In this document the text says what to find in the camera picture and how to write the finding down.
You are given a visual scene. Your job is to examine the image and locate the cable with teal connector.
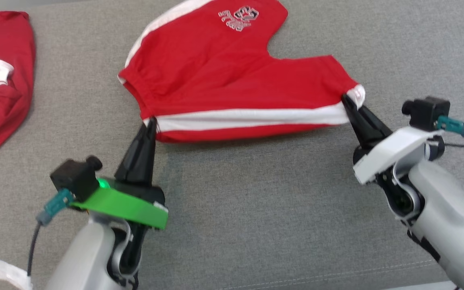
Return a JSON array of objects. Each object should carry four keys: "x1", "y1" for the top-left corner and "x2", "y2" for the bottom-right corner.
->
[
  {"x1": 27, "y1": 188, "x2": 75, "y2": 278},
  {"x1": 437, "y1": 116, "x2": 464, "y2": 155}
]

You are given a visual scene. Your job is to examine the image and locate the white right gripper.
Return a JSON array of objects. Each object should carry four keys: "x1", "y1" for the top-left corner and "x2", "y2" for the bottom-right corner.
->
[{"x1": 342, "y1": 94, "x2": 444, "y2": 185}]

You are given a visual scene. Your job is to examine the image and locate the right cable with teal connector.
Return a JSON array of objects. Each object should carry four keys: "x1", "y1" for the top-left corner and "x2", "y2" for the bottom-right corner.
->
[{"x1": 437, "y1": 116, "x2": 464, "y2": 155}]

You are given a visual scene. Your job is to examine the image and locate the red shorts with white stripe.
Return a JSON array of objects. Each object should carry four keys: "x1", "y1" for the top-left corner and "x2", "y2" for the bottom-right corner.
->
[{"x1": 118, "y1": 0, "x2": 366, "y2": 143}]

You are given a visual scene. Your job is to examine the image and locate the left cable with teal connector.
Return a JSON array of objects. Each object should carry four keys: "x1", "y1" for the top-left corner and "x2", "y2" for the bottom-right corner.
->
[{"x1": 27, "y1": 188, "x2": 75, "y2": 278}]

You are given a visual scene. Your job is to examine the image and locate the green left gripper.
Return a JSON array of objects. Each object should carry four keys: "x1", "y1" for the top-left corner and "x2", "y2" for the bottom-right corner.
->
[{"x1": 71, "y1": 117, "x2": 169, "y2": 231}]

